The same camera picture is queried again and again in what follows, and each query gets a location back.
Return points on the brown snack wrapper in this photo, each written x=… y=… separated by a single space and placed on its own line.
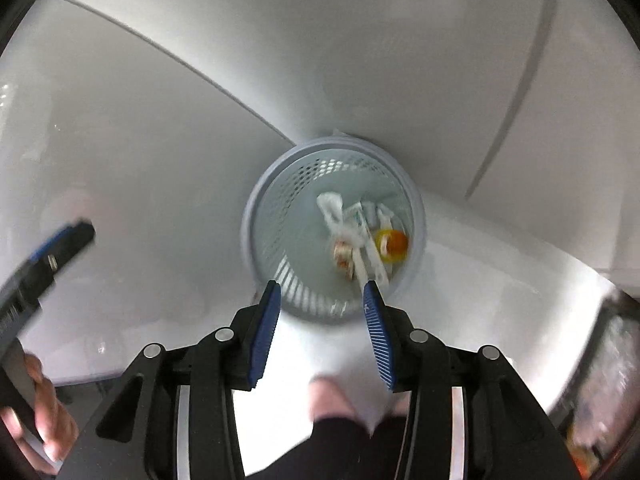
x=344 y=256

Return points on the person's left leg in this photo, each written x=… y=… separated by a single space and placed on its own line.
x=332 y=400

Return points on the yellow plastic container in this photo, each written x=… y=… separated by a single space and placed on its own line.
x=384 y=255

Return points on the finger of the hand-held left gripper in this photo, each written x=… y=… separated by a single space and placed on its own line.
x=55 y=250

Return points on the person's left hand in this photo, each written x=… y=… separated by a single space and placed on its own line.
x=55 y=420

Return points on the person's right leg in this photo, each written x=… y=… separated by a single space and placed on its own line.
x=401 y=406

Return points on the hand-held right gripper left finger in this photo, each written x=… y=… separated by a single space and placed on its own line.
x=262 y=335

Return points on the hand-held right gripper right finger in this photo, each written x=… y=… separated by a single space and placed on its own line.
x=377 y=340

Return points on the white crumpled plastic bag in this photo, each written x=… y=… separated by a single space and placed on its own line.
x=332 y=210

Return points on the person's legs and feet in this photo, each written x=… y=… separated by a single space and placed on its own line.
x=325 y=455

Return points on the person's leg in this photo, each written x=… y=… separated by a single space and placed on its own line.
x=401 y=406
x=332 y=400

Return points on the grey mesh waste basket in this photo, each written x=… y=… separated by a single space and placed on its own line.
x=260 y=200

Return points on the dark clutter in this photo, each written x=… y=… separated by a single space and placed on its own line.
x=610 y=360

